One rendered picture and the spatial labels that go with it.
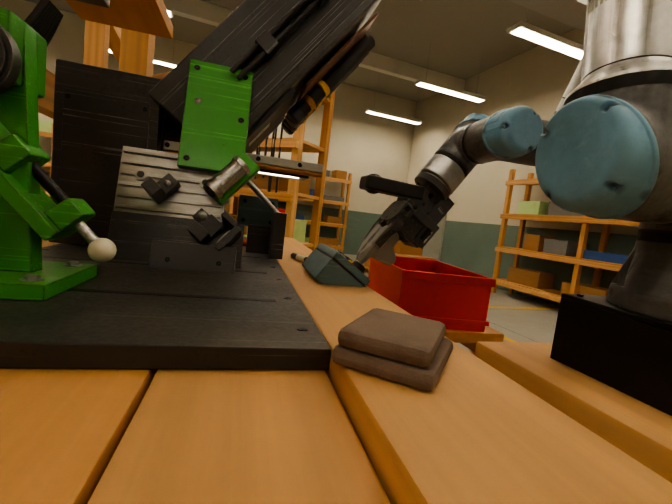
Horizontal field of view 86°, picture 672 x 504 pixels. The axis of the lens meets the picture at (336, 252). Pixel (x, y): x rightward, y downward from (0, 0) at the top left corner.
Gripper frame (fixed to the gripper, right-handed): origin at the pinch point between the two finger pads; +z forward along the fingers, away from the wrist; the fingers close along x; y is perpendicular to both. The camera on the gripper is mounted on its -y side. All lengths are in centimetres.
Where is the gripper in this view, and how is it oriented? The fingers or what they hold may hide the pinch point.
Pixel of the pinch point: (358, 257)
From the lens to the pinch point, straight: 67.1
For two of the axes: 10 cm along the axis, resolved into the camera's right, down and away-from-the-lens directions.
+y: 7.2, 6.4, 2.6
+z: -6.5, 7.6, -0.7
